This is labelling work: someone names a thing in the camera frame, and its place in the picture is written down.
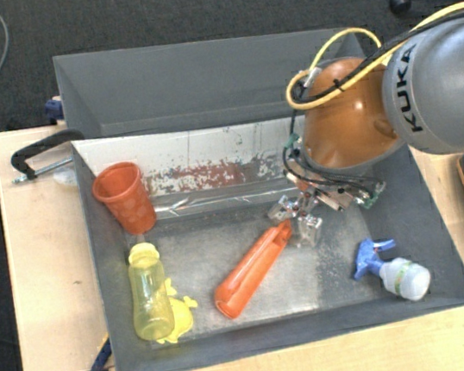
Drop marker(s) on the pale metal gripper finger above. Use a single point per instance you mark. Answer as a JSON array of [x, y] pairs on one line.
[[280, 211], [309, 229]]

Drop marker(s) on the orange tapered plastic case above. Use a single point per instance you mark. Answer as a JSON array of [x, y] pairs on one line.
[[250, 271]]

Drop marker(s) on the white spray bottle blue head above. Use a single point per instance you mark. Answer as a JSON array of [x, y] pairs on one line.
[[404, 277]]

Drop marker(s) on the yellow toy animal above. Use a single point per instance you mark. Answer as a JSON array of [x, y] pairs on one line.
[[184, 316]]

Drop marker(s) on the orange plastic cup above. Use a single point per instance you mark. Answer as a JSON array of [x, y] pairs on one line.
[[127, 201]]

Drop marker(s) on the grey metal bin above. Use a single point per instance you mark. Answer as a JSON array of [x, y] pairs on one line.
[[198, 81]]

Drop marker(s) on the clear yellow plastic bottle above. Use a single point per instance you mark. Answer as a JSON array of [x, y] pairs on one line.
[[149, 294]]

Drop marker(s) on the pale wood flat board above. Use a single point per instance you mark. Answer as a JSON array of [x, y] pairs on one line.
[[47, 262]]

